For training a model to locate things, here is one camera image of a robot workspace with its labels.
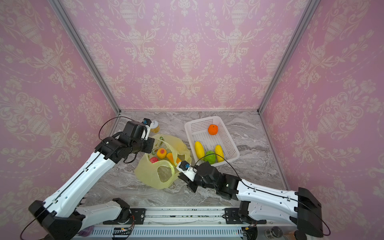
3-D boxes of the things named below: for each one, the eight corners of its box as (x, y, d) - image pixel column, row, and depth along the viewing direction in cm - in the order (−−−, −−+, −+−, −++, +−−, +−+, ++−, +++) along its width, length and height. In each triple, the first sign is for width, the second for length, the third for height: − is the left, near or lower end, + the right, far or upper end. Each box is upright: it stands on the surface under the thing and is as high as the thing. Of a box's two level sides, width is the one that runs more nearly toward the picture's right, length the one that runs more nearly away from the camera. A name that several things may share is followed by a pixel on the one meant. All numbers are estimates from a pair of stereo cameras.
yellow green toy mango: (198, 160, 94) (198, 157, 90) (193, 146, 101) (193, 142, 97) (206, 158, 95) (206, 155, 91) (200, 144, 102) (201, 140, 98)
